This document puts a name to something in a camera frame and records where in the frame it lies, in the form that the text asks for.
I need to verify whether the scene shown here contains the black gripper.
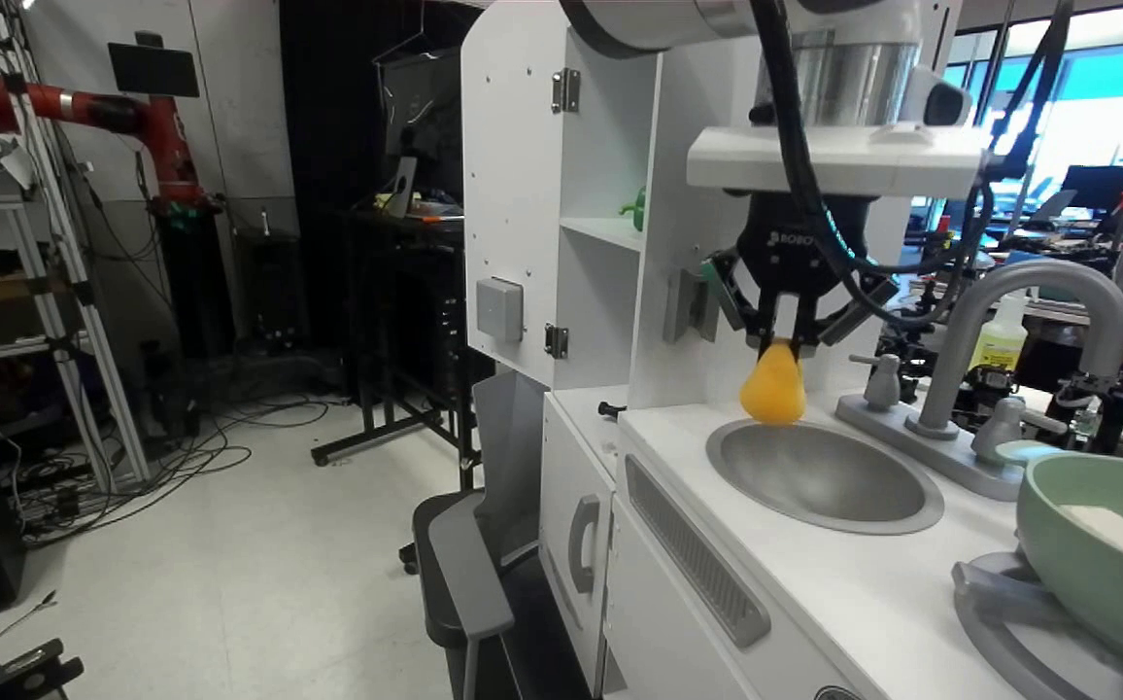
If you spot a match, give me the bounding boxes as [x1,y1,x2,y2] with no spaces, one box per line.
[712,195,890,354]

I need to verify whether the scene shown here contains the orange round object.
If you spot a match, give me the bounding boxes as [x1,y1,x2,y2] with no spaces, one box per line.
[737,341,809,430]

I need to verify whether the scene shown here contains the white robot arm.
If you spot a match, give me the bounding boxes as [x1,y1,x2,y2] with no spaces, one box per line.
[559,0,979,347]

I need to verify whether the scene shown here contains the red robot arm background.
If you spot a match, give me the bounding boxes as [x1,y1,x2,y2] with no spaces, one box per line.
[0,77,207,203]

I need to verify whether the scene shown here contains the white toy kitchen cabinet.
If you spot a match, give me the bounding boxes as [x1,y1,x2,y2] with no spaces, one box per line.
[460,0,1123,700]

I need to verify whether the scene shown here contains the grey toy sink basin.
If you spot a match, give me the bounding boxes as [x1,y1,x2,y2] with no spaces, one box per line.
[708,423,945,538]

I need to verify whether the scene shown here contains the grey toy faucet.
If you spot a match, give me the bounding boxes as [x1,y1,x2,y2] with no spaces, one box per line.
[835,256,1123,501]

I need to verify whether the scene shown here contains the mint green bowl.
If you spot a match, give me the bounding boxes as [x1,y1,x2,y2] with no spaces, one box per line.
[1019,455,1123,650]

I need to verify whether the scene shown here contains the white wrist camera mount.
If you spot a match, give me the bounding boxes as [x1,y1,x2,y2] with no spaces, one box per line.
[688,126,984,198]

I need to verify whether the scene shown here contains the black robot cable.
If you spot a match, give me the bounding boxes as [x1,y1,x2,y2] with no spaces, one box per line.
[745,0,1080,341]

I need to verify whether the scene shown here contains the grey stove burner ring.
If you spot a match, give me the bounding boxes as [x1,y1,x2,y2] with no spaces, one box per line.
[947,554,1123,700]

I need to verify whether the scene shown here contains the aluminium frame rack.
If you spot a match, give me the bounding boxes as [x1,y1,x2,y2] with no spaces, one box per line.
[0,0,151,493]

